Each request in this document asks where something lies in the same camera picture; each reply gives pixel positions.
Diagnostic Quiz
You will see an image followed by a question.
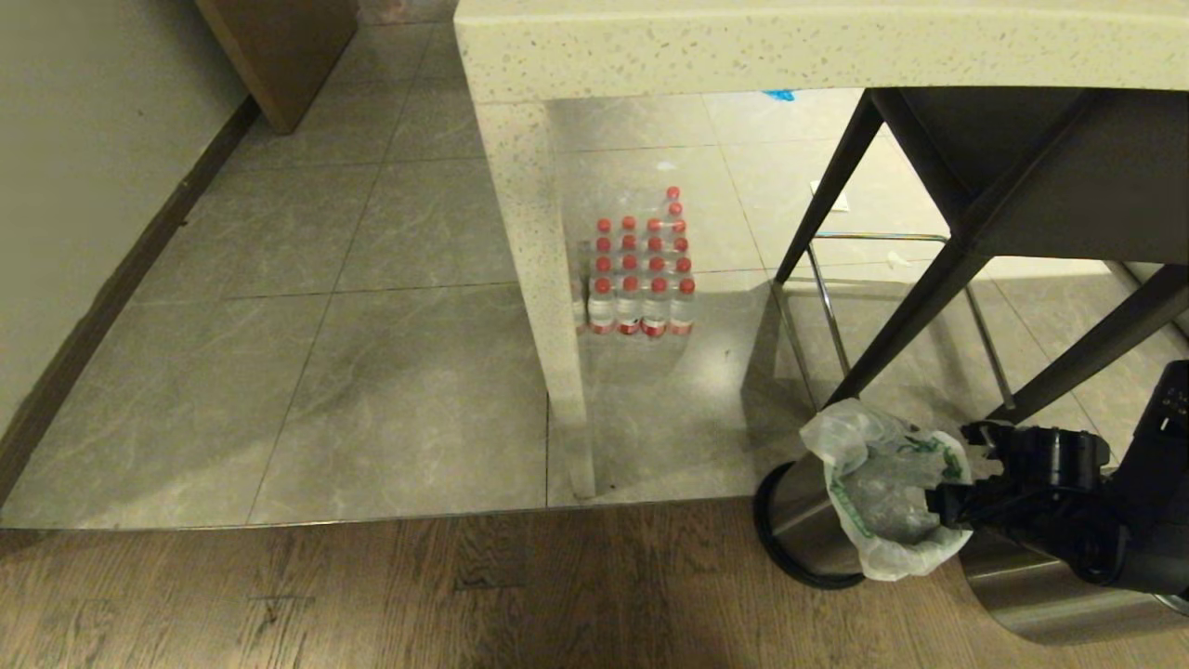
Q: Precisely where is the chrome stool footrest frame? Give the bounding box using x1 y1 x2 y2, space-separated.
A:
769 231 1015 412

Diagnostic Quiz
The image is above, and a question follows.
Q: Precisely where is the translucent green-printed trash bag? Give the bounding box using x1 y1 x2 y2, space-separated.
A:
799 398 976 582

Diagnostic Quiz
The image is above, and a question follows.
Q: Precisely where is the steel inner bin black base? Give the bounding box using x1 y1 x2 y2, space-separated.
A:
754 455 869 592

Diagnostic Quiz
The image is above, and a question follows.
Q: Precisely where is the brown wooden cabinet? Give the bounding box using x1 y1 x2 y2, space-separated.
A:
193 0 359 136

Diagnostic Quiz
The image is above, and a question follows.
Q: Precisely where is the dark bar stool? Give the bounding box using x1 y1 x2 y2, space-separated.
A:
774 88 1189 428

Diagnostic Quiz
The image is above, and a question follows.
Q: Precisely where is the steel bin shell black rim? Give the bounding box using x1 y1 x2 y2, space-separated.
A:
960 530 1189 646

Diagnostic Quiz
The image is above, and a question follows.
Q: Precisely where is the shrink-wrapped red-capped water bottle pack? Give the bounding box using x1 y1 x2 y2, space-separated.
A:
562 185 698 339

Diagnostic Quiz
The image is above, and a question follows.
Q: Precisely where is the speckled beige stone counter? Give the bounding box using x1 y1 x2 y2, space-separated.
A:
452 0 1189 501

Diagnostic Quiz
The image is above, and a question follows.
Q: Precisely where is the dark wooden baseboard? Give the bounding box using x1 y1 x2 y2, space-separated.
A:
0 93 263 507

